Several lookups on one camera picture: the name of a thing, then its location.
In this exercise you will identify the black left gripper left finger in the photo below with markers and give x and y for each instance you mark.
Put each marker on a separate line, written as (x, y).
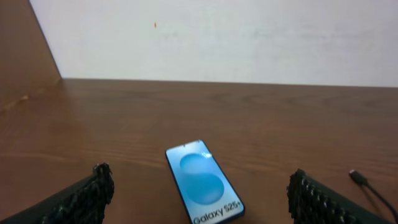
(82, 202)

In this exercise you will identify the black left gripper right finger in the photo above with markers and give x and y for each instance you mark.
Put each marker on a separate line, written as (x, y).
(311, 202)

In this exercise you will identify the blue Galaxy smartphone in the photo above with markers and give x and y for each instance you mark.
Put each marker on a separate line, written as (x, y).
(205, 190)

